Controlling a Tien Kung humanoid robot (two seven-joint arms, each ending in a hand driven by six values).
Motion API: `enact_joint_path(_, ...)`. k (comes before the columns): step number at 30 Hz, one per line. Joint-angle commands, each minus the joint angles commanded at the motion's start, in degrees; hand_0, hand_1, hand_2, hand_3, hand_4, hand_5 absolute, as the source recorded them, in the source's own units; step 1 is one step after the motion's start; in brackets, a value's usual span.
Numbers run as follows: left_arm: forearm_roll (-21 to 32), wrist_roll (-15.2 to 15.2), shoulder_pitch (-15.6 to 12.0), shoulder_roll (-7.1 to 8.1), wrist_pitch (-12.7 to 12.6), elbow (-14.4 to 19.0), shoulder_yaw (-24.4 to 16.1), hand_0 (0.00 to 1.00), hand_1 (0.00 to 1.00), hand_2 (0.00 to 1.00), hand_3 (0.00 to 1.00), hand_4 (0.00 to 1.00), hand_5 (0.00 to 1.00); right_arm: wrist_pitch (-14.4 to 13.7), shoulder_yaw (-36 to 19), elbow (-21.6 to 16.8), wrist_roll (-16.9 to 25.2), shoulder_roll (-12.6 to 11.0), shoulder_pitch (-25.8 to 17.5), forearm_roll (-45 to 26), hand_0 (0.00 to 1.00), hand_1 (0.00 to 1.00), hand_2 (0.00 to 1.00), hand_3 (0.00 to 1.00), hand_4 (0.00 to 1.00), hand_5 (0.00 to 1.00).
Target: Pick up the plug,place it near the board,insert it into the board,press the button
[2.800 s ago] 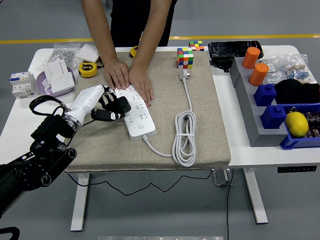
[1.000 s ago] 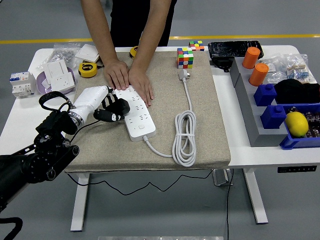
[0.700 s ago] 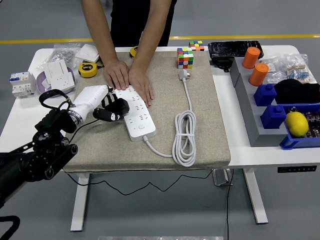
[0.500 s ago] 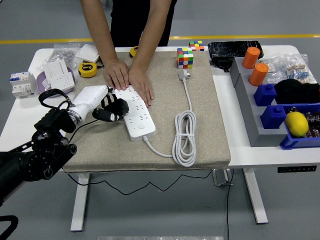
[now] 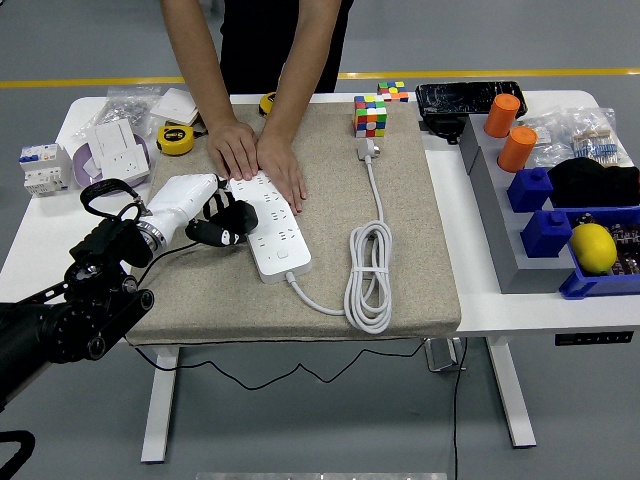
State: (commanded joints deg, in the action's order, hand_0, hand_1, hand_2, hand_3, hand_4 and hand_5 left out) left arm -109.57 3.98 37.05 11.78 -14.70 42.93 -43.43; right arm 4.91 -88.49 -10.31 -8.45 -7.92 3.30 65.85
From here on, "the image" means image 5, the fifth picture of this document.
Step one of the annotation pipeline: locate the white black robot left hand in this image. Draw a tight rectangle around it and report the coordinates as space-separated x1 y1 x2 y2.
144 172 251 247

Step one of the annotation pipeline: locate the person's left hand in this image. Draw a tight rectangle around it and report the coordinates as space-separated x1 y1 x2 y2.
254 132 308 215

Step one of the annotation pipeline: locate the person's right hand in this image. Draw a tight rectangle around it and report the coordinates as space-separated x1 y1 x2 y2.
205 119 261 181

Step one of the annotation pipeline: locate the white power strip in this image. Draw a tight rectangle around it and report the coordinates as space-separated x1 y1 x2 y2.
228 169 313 285

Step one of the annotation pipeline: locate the yellow black tape measure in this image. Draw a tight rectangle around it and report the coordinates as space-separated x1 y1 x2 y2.
156 124 196 156

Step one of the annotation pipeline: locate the grey-brown mat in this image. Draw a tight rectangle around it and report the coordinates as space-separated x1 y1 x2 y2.
119 102 462 346

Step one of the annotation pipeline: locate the large colourful puzzle cube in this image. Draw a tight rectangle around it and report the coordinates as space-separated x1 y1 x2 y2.
353 94 390 139

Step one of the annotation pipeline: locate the clear bag of screws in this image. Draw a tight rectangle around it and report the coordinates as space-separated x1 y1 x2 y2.
72 85 164 141

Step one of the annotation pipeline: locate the person's body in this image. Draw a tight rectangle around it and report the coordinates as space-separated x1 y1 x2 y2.
219 0 354 96

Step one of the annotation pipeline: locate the purple bowl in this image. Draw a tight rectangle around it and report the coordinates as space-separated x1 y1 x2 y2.
72 132 152 194

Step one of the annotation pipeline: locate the small colourful puzzle cube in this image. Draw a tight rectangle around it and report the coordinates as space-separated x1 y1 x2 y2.
377 81 410 104

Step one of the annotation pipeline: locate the white blue circuit breaker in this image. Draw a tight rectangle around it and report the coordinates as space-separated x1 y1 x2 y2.
18 142 74 199

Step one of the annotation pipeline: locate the black plastic tray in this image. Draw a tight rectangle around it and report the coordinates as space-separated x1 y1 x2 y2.
415 80 529 121

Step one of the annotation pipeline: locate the white table leg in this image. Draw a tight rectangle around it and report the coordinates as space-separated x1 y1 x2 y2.
139 344 181 464
487 335 539 449

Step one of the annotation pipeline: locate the orange cylinder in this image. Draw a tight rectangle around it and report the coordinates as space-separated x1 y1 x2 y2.
497 125 539 174
483 94 522 139

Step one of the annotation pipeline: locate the grey stepped block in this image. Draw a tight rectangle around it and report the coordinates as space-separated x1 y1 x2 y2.
458 113 576 295

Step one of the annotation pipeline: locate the blue block with knob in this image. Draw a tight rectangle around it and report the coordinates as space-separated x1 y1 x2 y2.
519 209 574 260
507 167 555 214

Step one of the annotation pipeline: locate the grey metal box under table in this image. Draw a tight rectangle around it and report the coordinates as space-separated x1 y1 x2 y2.
424 337 466 374

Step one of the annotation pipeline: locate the clear bag of white parts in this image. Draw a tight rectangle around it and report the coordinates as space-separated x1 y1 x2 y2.
524 117 576 169

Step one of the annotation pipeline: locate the black cloth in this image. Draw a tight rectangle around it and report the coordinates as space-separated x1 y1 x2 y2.
547 157 640 210

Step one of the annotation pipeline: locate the clear bag of resistors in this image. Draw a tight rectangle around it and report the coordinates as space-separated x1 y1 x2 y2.
569 107 634 169

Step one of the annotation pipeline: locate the yellow lemon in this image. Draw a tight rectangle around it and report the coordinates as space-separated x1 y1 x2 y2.
569 223 619 275

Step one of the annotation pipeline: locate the blue plastic bin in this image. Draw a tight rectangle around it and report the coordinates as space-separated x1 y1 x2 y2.
558 205 640 301

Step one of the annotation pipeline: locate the black table control panel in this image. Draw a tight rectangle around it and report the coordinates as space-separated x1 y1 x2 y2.
553 330 635 347

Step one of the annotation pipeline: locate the white wall socket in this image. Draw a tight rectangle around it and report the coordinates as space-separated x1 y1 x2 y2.
97 144 152 187

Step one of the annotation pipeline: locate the white flat switch plate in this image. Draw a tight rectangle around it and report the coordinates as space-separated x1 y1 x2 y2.
149 87 200 126

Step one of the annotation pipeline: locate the white power strip cord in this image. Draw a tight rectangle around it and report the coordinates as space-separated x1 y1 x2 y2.
284 138 395 335

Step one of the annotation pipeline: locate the white switch panel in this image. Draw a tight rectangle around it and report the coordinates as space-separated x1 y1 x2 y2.
93 118 141 159

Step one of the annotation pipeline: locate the thin black adapter cord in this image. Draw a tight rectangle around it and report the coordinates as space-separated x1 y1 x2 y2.
122 242 431 391

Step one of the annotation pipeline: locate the black hanging power cable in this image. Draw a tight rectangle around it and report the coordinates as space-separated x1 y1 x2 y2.
451 337 469 480

